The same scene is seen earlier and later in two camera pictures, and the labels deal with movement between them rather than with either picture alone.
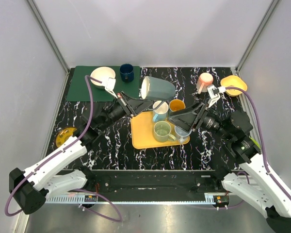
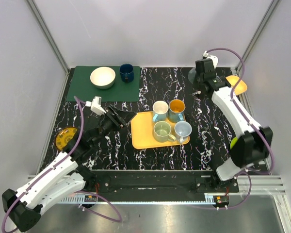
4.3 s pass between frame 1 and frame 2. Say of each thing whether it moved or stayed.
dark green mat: stayed
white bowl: stayed
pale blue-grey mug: stayed
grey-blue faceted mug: moved
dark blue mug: stayed
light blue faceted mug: stayed
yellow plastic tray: stayed
